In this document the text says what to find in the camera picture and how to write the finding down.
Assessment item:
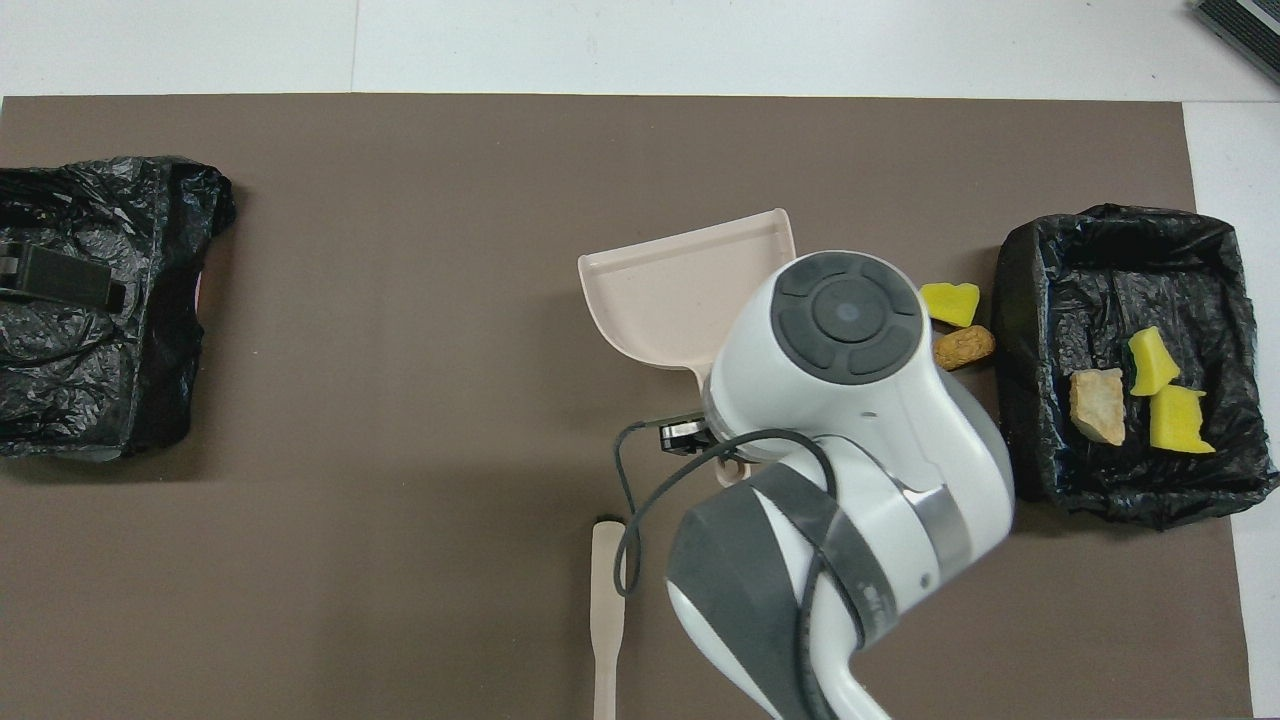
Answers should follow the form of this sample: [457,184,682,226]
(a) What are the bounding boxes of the brown table mat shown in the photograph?
[0,94,1254,720]

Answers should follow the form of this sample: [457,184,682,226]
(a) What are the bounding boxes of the dark grey ribbed device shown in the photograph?
[1190,0,1280,86]

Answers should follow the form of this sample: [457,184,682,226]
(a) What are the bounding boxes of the notched yellow sponge piece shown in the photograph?
[1148,385,1218,456]

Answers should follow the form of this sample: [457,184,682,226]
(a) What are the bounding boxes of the plain yellow sponge piece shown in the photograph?
[919,282,982,329]

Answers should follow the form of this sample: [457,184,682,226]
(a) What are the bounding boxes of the pale bread chunk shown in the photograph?
[1069,368,1128,447]

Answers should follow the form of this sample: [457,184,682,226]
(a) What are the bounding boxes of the beige plastic dustpan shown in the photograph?
[577,208,798,488]

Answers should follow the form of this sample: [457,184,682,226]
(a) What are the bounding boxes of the beige hand brush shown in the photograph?
[591,515,628,720]

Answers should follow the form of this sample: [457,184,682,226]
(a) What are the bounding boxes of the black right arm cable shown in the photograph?
[612,415,873,720]

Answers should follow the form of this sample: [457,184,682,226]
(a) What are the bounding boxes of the green and yellow sponge piece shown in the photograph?
[1128,326,1182,397]

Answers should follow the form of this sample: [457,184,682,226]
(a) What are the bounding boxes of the black bag-lined bin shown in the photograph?
[992,204,1280,531]
[0,155,237,461]

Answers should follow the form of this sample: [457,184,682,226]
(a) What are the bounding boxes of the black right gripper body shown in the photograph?
[658,416,716,458]

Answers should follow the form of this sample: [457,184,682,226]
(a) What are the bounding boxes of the brown potato piece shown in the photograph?
[934,326,997,373]

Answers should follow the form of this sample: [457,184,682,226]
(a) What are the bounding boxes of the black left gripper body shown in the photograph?
[0,242,128,313]

